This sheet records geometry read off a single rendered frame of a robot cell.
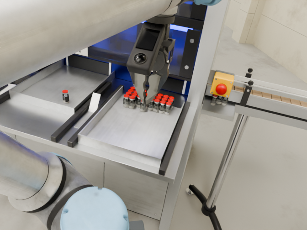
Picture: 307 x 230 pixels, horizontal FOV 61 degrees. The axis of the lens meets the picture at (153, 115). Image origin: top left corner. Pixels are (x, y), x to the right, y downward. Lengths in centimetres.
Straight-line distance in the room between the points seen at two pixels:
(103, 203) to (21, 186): 14
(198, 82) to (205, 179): 113
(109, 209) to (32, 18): 36
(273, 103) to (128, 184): 83
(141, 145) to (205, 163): 136
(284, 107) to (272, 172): 120
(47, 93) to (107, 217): 69
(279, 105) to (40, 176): 93
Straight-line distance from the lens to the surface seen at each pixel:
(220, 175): 146
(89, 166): 149
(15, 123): 94
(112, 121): 91
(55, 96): 106
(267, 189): 215
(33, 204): 53
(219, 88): 97
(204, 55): 96
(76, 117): 90
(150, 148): 81
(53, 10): 23
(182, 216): 176
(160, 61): 56
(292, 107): 117
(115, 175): 146
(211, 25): 93
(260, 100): 115
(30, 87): 113
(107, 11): 26
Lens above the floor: 142
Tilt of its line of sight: 34 degrees down
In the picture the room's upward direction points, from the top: 8 degrees clockwise
